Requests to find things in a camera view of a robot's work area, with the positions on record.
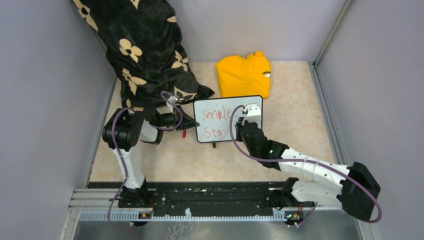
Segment folded yellow shirt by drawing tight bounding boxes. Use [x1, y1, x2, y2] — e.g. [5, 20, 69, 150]
[215, 51, 272, 99]

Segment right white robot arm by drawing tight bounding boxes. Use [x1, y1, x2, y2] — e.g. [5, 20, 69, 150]
[233, 117, 383, 223]

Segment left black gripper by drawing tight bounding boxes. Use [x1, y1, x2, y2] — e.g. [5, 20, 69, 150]
[156, 104, 200, 131]

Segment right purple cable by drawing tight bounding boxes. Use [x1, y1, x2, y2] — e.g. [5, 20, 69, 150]
[229, 105, 383, 224]

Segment black framed whiteboard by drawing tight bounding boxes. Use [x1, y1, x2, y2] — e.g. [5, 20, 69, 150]
[193, 95, 263, 143]

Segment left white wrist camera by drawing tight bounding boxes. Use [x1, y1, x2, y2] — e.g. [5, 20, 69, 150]
[166, 94, 179, 109]

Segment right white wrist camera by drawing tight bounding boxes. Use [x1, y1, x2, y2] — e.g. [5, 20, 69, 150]
[242, 103, 262, 128]

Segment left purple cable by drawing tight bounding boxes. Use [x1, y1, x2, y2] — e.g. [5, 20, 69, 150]
[106, 91, 184, 233]

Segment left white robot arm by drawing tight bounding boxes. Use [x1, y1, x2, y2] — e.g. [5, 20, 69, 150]
[102, 106, 200, 208]

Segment purple cable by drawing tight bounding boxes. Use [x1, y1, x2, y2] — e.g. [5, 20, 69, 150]
[106, 91, 184, 233]
[229, 105, 383, 224]

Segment black floral fleece blanket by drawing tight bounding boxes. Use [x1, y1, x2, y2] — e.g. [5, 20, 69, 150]
[73, 0, 214, 108]

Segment white slotted cable duct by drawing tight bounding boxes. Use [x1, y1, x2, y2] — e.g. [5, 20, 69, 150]
[79, 208, 288, 222]

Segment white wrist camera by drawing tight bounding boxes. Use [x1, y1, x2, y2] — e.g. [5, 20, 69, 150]
[166, 94, 179, 109]
[242, 103, 262, 128]

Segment right aluminium frame rail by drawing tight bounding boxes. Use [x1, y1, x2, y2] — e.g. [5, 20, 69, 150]
[308, 0, 379, 240]

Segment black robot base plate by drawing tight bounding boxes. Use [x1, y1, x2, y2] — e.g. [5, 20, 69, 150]
[87, 181, 316, 218]

